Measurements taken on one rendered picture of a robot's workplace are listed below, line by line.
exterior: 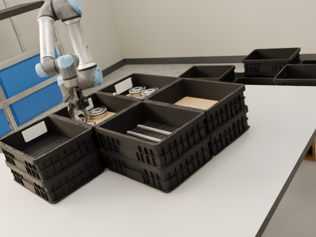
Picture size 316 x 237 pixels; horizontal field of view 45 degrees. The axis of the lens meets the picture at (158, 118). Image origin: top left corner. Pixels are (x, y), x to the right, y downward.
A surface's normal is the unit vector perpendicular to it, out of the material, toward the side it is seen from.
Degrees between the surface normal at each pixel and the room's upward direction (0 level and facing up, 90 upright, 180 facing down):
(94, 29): 90
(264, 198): 0
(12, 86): 90
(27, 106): 90
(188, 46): 90
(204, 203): 0
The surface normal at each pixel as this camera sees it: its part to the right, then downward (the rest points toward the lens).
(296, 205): -0.22, -0.89
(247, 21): -0.55, 0.45
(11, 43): 0.80, 0.07
